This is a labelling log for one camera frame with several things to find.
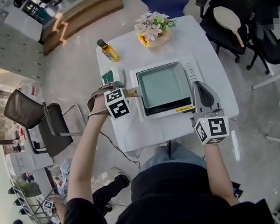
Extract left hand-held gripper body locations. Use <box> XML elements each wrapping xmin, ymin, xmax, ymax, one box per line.
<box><xmin>85</xmin><ymin>80</ymin><xmax>132</xmax><ymax>122</ymax></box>

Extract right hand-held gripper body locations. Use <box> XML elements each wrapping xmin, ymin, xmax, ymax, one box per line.
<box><xmin>189</xmin><ymin>102</ymin><xmax>231</xmax><ymax>146</ymax></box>

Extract white induction cooktop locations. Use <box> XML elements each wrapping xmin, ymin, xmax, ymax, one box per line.
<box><xmin>128</xmin><ymin>53</ymin><xmax>207</xmax><ymax>123</ymax></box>

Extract square pale green pan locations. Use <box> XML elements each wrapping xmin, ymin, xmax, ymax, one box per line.
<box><xmin>120</xmin><ymin>60</ymin><xmax>194</xmax><ymax>111</ymax></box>

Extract person's left forearm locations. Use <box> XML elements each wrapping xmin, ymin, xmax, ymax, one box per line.
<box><xmin>58</xmin><ymin>98</ymin><xmax>117</xmax><ymax>208</ymax></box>

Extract person's right forearm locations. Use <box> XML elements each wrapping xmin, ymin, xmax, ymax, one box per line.
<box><xmin>202</xmin><ymin>140</ymin><xmax>240</xmax><ymax>209</ymax></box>

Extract green and white packet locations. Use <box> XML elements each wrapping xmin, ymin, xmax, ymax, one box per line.
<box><xmin>101</xmin><ymin>66</ymin><xmax>122</xmax><ymax>86</ymax></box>

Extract table with white tablecloth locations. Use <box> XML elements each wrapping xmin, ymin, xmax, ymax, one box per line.
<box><xmin>93</xmin><ymin>12</ymin><xmax>243</xmax><ymax>161</ymax></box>

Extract person's grey jeans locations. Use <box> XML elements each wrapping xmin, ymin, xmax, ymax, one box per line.
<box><xmin>137</xmin><ymin>137</ymin><xmax>208</xmax><ymax>175</ymax></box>

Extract yellow oil bottle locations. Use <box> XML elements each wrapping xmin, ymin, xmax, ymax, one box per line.
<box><xmin>96</xmin><ymin>38</ymin><xmax>121</xmax><ymax>64</ymax></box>

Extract black high-back office chair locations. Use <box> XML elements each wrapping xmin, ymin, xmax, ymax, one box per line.
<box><xmin>197</xmin><ymin>0</ymin><xmax>260</xmax><ymax>66</ymax></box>

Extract black mesh visitor chair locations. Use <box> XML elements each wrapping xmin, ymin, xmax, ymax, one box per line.
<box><xmin>2</xmin><ymin>83</ymin><xmax>91</xmax><ymax>162</ymax></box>

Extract black office chair with armrests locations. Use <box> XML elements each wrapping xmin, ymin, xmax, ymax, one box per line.
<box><xmin>241</xmin><ymin>1</ymin><xmax>280</xmax><ymax>78</ymax></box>

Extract flower arrangement with sunflower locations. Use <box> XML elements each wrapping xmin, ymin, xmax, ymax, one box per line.
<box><xmin>133</xmin><ymin>9</ymin><xmax>179</xmax><ymax>50</ymax></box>

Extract wooden round paddle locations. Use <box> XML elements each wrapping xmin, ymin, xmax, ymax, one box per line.
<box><xmin>212</xmin><ymin>4</ymin><xmax>245</xmax><ymax>51</ymax></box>

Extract person's black shirt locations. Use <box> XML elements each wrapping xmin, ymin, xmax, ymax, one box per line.
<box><xmin>56</xmin><ymin>154</ymin><xmax>278</xmax><ymax>224</ymax></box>

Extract bag of clothing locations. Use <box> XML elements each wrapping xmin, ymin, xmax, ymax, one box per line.
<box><xmin>51</xmin><ymin>159</ymin><xmax>76</xmax><ymax>197</ymax></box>

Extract wooden steps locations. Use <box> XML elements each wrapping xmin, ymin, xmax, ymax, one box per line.
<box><xmin>38</xmin><ymin>0</ymin><xmax>128</xmax><ymax>57</ymax></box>

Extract blue chair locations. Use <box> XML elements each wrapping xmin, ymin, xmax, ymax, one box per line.
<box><xmin>140</xmin><ymin>0</ymin><xmax>192</xmax><ymax>22</ymax></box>

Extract teal bin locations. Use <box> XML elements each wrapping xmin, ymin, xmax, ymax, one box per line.
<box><xmin>35</xmin><ymin>6</ymin><xmax>52</xmax><ymax>24</ymax></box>

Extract white cabinet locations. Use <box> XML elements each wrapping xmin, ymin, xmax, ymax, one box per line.
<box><xmin>2</xmin><ymin>0</ymin><xmax>45</xmax><ymax>46</ymax></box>

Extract black table cable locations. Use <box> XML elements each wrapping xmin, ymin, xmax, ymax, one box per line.
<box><xmin>99</xmin><ymin>128</ymin><xmax>141</xmax><ymax>172</ymax></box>

